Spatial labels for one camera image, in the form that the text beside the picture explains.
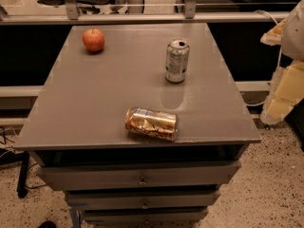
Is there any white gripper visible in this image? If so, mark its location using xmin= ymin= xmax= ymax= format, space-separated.
xmin=260 ymin=0 xmax=304 ymax=125

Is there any orange soda can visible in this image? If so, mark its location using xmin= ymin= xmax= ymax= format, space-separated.
xmin=125 ymin=107 xmax=179 ymax=142

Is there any silver soda can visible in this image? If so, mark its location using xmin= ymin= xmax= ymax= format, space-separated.
xmin=165 ymin=39 xmax=190 ymax=84

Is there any middle grey drawer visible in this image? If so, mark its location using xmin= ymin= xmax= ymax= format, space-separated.
xmin=66 ymin=189 xmax=219 ymax=210

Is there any grey drawer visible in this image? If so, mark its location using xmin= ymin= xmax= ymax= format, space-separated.
xmin=84 ymin=207 xmax=208 ymax=223
xmin=38 ymin=161 xmax=240 ymax=191
xmin=66 ymin=189 xmax=219 ymax=210

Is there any bottom grey drawer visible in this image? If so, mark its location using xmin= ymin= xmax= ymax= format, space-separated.
xmin=84 ymin=207 xmax=208 ymax=223

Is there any red apple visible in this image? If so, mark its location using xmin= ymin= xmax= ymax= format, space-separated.
xmin=82 ymin=28 xmax=105 ymax=52

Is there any grey metal railing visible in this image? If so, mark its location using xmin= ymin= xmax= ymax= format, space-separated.
xmin=0 ymin=0 xmax=301 ymax=26

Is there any grey drawer cabinet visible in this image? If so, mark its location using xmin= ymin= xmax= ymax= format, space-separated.
xmin=16 ymin=24 xmax=260 ymax=224

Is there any top grey drawer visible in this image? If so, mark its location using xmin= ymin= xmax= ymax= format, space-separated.
xmin=38 ymin=161 xmax=240 ymax=191

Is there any black stand leg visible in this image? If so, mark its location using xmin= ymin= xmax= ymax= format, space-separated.
xmin=17 ymin=152 xmax=29 ymax=199

